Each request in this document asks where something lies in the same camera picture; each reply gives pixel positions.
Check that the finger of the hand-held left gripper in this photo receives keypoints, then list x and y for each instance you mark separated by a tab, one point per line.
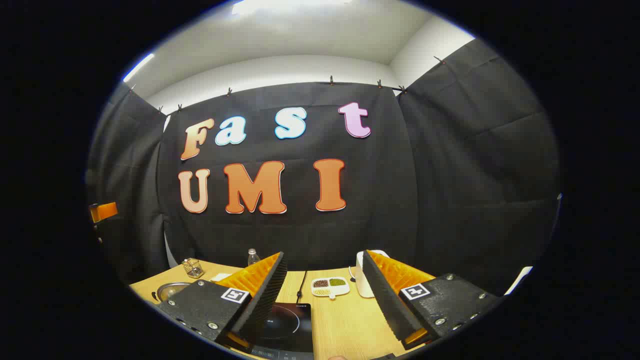
104	212

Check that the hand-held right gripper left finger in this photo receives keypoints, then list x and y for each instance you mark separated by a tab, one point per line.
265	295

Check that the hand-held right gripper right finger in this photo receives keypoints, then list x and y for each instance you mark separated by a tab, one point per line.
385	300

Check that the black induction cooktop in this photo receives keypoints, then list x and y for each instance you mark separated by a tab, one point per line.
292	327

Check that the stainless steel pot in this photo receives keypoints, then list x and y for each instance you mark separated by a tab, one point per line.
171	291

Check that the white box-shaped appliance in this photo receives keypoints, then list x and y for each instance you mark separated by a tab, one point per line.
364	285

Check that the clear plastic water bottle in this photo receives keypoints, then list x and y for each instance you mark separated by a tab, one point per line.
253	257

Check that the white divided plate with beans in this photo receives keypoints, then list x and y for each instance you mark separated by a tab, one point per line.
330	287

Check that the black backdrop cloth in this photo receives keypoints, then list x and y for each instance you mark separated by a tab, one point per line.
400	200

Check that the ceiling light panel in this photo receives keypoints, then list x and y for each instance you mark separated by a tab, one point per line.
138	67
280	5

